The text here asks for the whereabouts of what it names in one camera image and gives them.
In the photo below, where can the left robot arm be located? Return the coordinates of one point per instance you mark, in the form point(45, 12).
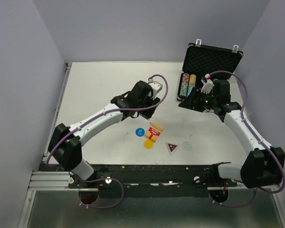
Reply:
point(67, 141)

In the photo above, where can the yellow chip row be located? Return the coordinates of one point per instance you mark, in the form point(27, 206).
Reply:
point(192, 80)

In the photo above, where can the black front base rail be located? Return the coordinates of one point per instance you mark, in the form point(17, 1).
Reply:
point(150, 181)

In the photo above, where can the black poker chip case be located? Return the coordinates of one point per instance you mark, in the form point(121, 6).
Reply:
point(202, 59)

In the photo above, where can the right aluminium extrusion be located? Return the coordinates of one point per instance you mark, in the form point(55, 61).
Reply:
point(273, 189)

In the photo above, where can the triangular all-in marker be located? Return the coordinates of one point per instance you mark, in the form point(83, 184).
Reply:
point(171, 147)

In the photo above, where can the blue round button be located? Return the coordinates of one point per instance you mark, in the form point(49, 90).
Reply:
point(140, 132)

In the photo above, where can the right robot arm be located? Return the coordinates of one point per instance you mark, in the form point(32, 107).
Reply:
point(263, 163)

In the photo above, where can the clear round button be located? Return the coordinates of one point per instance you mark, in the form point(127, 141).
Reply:
point(187, 145)

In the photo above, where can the red white chip row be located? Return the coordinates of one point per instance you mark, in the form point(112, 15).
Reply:
point(184, 85)

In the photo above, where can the blue playing card deck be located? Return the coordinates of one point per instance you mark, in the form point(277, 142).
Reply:
point(145, 116)

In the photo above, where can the aluminium extrusion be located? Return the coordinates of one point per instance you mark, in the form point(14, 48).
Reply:
point(273, 189)
point(48, 181)

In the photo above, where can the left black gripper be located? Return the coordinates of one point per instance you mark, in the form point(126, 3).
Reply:
point(152, 101)

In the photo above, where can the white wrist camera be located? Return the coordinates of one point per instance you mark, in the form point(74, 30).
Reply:
point(156, 88)
point(207, 84)

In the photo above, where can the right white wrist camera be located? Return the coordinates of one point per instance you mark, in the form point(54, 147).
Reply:
point(207, 84)

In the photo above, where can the yellow round button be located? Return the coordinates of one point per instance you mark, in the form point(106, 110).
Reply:
point(148, 144)

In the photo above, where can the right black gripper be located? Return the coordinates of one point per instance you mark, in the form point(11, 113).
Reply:
point(188, 102)

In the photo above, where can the red playing card deck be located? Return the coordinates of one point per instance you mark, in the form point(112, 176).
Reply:
point(154, 132)

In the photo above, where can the left aluminium extrusion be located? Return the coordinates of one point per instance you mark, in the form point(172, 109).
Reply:
point(48, 181)

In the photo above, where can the blue poker chip stack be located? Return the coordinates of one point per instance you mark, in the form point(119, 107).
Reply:
point(190, 88)

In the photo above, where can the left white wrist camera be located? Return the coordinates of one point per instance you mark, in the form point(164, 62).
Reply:
point(156, 88)

